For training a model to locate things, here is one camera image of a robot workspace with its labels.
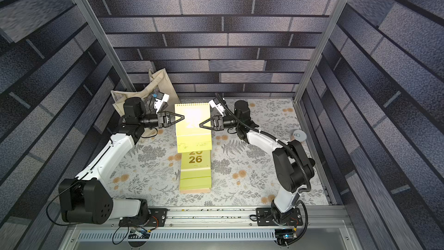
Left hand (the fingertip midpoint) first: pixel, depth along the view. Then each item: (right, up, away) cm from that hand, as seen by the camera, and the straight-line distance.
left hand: (182, 118), depth 70 cm
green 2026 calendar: (+3, -7, +1) cm, 8 cm away
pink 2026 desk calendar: (+4, -35, +11) cm, 37 cm away
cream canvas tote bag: (-19, +19, +25) cm, 37 cm away
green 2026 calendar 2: (+3, -26, +14) cm, 30 cm away
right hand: (+6, -4, +3) cm, 8 cm away
